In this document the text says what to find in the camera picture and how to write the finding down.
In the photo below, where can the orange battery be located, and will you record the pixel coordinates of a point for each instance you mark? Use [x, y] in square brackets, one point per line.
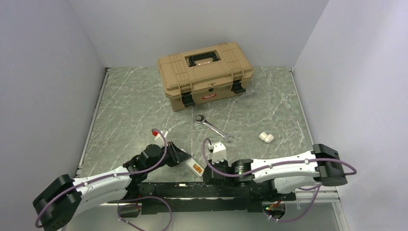
[198, 169]

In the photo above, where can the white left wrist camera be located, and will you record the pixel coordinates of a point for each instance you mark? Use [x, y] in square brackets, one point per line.
[160, 137]

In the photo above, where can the tan plastic toolbox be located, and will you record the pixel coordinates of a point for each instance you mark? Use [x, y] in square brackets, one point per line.
[204, 75]

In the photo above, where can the silver combination wrench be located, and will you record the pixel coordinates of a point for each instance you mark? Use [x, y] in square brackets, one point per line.
[202, 120]

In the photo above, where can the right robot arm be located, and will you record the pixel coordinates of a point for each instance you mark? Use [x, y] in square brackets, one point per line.
[320, 165]

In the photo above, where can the white air conditioner remote control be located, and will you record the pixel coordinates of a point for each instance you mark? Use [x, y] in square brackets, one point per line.
[189, 164]

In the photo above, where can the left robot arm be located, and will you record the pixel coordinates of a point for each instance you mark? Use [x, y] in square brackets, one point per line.
[67, 197]

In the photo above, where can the white pipe elbow fitting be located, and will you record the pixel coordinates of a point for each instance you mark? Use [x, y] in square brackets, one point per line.
[267, 138]

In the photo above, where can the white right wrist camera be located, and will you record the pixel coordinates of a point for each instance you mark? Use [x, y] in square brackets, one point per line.
[218, 153]

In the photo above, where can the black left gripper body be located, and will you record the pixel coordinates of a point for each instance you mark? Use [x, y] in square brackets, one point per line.
[171, 160]

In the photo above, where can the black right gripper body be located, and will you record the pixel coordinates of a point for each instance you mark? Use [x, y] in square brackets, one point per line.
[221, 164]

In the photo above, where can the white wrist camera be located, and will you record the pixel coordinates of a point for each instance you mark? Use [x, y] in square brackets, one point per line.
[218, 153]
[160, 137]

